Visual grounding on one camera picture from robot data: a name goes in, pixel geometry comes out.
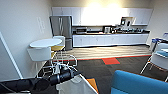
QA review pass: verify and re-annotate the framed wall notice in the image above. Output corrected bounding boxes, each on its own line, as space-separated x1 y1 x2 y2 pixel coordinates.
119 16 135 27

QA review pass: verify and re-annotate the yellow wire-legged chair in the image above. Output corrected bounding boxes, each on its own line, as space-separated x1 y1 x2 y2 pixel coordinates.
49 44 79 73

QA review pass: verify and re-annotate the black microwave oven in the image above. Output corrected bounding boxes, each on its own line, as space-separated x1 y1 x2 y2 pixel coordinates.
75 26 89 35

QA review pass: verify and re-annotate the black coffee machine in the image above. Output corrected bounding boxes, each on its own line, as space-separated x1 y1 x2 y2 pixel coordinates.
102 25 112 35

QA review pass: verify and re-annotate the white wire-legged chair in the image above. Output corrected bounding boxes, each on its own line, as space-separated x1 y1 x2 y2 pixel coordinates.
51 34 67 48

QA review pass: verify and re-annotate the white wardrobe door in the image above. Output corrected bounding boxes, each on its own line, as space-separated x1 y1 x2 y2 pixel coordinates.
0 31 25 80

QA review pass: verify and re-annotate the pale wall decal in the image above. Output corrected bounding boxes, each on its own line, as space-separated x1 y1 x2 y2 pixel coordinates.
36 16 46 35

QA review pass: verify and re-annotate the white t-shirt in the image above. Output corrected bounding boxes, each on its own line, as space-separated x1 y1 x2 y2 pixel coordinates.
55 74 100 94

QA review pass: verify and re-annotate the blue recycling bin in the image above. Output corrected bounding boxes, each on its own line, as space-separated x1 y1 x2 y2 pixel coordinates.
149 37 159 52

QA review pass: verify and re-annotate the white clothes hanger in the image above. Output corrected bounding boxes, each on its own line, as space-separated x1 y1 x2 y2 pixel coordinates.
54 62 65 76

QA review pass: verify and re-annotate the blue sofa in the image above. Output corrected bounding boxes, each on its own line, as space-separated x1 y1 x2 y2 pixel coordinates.
109 69 168 94

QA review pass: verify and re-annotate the stainless steel refrigerator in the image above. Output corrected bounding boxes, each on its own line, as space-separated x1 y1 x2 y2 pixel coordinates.
49 15 74 52

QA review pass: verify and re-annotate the white four-legged chair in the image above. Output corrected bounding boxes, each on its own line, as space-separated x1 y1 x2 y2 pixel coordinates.
139 49 168 83

